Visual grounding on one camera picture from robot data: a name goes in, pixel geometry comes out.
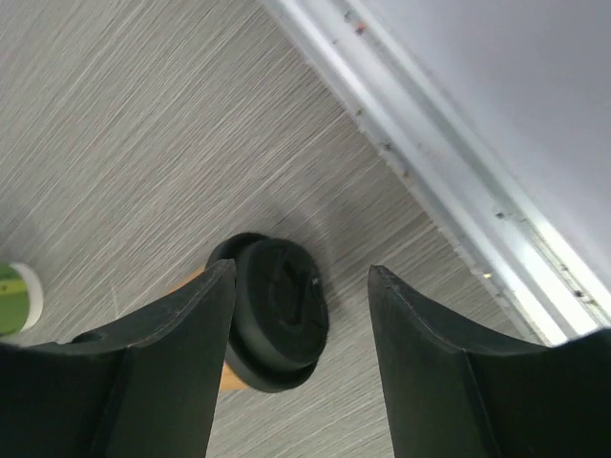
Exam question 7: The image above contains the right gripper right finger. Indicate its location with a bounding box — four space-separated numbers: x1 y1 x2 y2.
368 265 610 457

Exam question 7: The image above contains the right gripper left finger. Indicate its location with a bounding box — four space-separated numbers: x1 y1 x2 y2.
1 260 236 457

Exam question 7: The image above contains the green paper cup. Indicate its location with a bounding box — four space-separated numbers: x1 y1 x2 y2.
0 262 44 337

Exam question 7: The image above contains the aluminium frame rail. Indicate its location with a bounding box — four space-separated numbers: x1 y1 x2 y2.
265 1 610 344

